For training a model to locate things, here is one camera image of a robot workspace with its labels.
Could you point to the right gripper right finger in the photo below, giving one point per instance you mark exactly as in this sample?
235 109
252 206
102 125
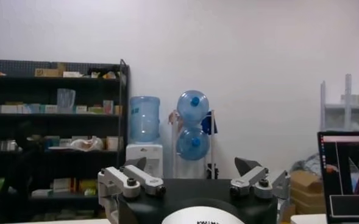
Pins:
258 181

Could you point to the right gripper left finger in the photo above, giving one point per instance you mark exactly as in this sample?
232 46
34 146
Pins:
136 179

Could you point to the grey striped clothes pile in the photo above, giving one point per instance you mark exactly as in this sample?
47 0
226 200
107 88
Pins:
310 165

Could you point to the white water dispenser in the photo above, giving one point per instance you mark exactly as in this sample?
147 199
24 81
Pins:
153 158

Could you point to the white paper cup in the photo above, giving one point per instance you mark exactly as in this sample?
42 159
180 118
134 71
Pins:
112 143

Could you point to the large cardboard box open flap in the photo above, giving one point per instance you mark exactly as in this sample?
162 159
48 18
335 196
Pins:
307 182

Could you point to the flat cardboard box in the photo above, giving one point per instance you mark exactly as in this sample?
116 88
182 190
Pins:
308 202

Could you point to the large blue water jug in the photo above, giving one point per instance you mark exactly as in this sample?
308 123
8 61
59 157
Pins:
144 121
193 111
193 150

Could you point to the white plastic bag with bread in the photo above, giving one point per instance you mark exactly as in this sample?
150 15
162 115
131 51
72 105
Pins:
87 144

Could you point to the small white side table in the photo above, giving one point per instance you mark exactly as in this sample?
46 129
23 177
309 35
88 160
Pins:
307 219

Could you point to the pink cloth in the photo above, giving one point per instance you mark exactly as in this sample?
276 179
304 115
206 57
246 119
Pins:
171 120

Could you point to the white plate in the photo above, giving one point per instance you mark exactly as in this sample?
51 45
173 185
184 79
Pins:
60 148

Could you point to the grey open laptop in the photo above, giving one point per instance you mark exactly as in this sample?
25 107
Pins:
350 207

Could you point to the clear plastic container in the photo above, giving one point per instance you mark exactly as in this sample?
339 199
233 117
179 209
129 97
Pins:
66 100

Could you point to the black shelving unit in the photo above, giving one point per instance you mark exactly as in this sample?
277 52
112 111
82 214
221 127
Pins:
45 115

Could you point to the white metal storage rack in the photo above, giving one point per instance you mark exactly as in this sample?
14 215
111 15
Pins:
347 100

